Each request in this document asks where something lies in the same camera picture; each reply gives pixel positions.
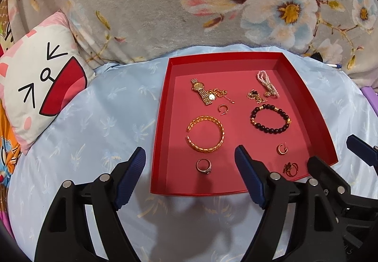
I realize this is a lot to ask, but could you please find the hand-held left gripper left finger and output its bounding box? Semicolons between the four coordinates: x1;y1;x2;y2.
34;146;146;262

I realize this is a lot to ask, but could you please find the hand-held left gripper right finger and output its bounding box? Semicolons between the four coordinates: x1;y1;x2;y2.
234;145;359;262

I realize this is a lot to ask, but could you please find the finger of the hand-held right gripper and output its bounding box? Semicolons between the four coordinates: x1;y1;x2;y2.
346;135;378;168
307;156;359;209

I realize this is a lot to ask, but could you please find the gold ring with dark flower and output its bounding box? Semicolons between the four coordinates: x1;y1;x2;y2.
282;162;299;177

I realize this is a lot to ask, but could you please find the gold ring with stone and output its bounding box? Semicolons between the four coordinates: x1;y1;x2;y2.
196;159;212;175

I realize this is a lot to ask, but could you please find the red cardboard box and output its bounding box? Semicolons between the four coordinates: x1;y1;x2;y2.
150;52;339;198

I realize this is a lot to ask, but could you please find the black bead bracelet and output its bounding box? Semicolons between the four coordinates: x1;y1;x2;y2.
250;104;293;135

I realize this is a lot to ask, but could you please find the gold bangle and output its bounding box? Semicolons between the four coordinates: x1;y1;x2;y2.
185;115;225;153

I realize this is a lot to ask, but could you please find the gold necklace with dark pendant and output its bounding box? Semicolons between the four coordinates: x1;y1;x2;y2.
247;89;269;105

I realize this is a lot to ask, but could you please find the gold chain necklace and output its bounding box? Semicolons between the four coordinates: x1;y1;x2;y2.
207;88;236;105

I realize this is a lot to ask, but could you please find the pearl bracelet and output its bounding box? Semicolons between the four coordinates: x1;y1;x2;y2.
256;70;279;99

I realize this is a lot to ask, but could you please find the gold wrist watch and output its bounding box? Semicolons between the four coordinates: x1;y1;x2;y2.
190;77;214;106

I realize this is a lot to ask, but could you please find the purple plastic object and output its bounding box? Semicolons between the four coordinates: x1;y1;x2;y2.
362;86;378;116

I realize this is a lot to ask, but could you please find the light blue palm print cloth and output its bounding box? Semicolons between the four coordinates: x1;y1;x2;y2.
7;44;378;262

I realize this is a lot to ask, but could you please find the orange cartoon printed cloth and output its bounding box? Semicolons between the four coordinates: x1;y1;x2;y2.
0;103;27;221

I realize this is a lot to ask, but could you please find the white cartoon face cushion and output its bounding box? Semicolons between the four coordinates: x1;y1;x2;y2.
0;12;96;156

